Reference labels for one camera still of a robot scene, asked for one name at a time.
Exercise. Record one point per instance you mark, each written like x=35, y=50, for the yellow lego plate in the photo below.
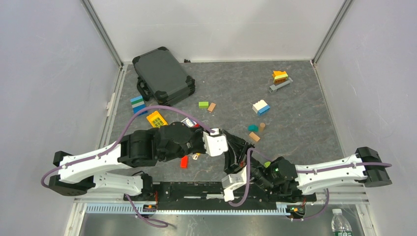
x=156, y=120

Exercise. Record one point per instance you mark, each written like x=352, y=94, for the blue green white lego stack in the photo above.
x=137, y=104

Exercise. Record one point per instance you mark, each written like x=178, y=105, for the tan wooden block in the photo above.
x=211, y=107

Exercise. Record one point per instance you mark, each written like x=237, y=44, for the playing card box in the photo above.
x=189, y=123

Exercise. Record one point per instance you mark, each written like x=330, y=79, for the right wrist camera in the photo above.
x=232, y=182

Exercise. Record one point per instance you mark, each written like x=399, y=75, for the white blue lego block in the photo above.
x=260, y=107

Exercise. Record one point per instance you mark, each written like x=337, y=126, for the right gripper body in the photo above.
x=257, y=174

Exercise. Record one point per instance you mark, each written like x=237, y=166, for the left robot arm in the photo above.
x=77, y=175

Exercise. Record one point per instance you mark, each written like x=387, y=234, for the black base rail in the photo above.
x=209, y=196

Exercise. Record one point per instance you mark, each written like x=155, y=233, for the teal wooden block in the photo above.
x=253, y=128

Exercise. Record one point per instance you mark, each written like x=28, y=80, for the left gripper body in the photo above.
x=197, y=144

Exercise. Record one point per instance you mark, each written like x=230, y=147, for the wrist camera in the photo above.
x=215, y=143
x=232, y=182

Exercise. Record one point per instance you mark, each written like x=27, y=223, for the green lego brick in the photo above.
x=203, y=104

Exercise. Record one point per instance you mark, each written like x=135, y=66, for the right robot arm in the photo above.
x=283, y=178

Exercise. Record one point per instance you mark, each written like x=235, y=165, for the tan wooden cylinder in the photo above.
x=262, y=127

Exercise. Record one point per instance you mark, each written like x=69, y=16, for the white cable duct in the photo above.
x=127, y=208

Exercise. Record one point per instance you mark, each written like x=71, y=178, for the grey lego piece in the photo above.
x=274, y=88

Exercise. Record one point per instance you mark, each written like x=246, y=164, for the orange wooden block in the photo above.
x=253, y=136

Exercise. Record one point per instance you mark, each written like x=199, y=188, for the black hard case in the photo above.
x=161, y=76

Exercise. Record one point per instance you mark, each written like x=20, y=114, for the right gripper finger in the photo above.
x=232, y=159
x=233, y=139

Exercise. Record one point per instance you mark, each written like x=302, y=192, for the plastic water bottle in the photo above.
x=340, y=225

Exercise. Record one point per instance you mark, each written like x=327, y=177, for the red lego brick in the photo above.
x=184, y=162

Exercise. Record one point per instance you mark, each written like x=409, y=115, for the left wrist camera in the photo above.
x=215, y=143

